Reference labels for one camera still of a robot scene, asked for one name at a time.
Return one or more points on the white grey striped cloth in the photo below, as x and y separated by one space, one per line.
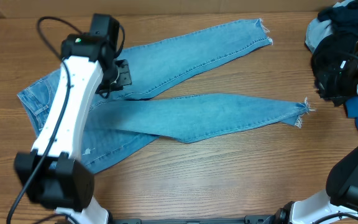
332 25

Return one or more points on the cardboard wall panel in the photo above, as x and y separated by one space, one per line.
67 8

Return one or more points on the black garment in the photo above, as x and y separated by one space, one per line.
335 70

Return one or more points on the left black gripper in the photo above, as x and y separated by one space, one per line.
123 74

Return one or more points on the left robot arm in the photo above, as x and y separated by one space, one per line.
51 174

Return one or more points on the dark blue shirt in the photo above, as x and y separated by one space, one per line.
351 106

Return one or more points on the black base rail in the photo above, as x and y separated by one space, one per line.
248 219

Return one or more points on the light blue denim jeans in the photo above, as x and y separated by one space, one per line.
157 105

